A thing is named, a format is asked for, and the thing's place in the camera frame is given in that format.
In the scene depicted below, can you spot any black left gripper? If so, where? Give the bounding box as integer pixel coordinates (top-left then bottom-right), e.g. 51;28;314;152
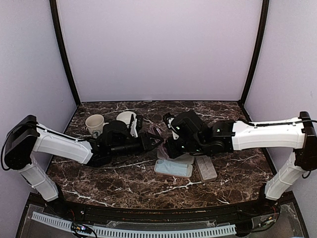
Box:
109;132;164;158

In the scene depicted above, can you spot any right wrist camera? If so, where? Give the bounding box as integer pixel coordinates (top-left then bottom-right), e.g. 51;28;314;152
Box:
163;113;179;140

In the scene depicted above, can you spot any beige ceramic mug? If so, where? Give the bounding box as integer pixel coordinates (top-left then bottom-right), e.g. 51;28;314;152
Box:
85;114;108;138

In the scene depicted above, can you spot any black front table rail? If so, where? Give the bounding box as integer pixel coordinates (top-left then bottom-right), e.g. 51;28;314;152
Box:
56;201;265;223

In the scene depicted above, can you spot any small circuit board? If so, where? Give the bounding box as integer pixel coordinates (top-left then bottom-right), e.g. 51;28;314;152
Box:
70;222;92;234

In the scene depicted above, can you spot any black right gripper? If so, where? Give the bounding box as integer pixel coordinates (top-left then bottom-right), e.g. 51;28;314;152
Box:
165;135;206;159

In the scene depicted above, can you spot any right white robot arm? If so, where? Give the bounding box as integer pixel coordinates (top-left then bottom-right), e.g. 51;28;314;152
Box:
163;110;317;215

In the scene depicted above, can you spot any pink glasses case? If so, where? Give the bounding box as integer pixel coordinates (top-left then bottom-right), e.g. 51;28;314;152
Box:
154;149;195;178

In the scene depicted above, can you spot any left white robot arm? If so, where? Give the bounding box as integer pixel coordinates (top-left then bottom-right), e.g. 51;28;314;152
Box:
0;115;163;216

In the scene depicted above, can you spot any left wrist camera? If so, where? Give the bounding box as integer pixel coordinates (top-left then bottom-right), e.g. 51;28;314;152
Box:
128;114;144;138

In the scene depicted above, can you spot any black frame post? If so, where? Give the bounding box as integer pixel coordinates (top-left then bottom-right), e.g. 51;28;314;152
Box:
239;0;270;107
49;0;81;107

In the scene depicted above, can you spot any black frame left post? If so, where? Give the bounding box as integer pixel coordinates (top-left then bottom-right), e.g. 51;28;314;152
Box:
49;0;81;107

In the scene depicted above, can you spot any white bowl dark exterior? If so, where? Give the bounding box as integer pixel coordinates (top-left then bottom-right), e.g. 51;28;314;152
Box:
116;111;136;125

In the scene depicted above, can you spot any black frame right post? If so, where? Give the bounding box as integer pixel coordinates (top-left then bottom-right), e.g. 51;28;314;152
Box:
239;0;270;107

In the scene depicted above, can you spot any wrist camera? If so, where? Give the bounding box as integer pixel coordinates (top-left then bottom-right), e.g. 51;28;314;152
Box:
128;114;144;138
163;113;179;140

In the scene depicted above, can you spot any grey case teal lining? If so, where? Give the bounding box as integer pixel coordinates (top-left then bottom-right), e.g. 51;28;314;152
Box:
195;156;217;182

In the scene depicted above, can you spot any white slotted cable duct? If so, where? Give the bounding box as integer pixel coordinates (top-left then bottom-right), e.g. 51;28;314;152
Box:
31;212;236;238

